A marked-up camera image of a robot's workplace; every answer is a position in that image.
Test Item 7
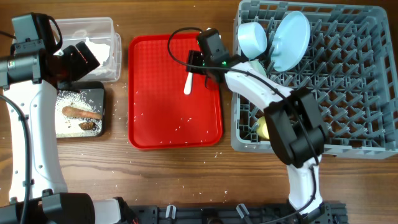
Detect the grey dishwasher rack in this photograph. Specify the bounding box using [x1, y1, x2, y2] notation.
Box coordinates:
[234, 1, 397, 159]

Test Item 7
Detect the mint green bowl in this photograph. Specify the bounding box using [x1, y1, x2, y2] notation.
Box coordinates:
[249, 60, 267, 77]

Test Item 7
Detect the white napkin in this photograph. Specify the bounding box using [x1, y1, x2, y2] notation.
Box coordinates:
[85, 37, 111, 76]

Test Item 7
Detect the light blue plate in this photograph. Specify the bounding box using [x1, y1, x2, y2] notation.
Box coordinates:
[271, 11, 310, 72]

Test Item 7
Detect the clear plastic bin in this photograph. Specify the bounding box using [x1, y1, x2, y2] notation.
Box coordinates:
[52, 17, 122, 82]

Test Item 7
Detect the light blue bowl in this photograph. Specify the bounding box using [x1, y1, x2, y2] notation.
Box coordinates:
[238, 22, 267, 60]

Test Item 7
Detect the yellow plastic cup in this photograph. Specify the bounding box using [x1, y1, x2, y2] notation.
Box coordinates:
[256, 116, 270, 140]

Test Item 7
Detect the brown food scrap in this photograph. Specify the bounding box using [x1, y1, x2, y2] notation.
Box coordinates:
[79, 121, 96, 131]

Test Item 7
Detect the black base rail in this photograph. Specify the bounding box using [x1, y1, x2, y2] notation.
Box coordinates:
[130, 202, 349, 224]

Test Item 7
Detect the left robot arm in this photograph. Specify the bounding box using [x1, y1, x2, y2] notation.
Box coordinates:
[1, 13, 139, 223]

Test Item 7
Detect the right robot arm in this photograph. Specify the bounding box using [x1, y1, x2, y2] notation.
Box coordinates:
[187, 28, 328, 223]

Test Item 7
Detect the white rice pile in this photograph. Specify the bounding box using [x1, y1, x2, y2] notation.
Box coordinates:
[55, 90, 103, 137]

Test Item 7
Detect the brown carrot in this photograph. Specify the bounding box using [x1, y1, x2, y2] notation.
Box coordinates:
[62, 106, 102, 119]

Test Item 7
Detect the red serving tray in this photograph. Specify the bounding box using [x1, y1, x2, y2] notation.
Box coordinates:
[127, 33, 223, 150]

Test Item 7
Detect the white plastic spoon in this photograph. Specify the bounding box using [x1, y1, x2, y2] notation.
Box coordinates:
[183, 72, 193, 95]

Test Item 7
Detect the black plastic tray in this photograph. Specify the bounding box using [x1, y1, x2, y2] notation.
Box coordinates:
[54, 81, 106, 139]

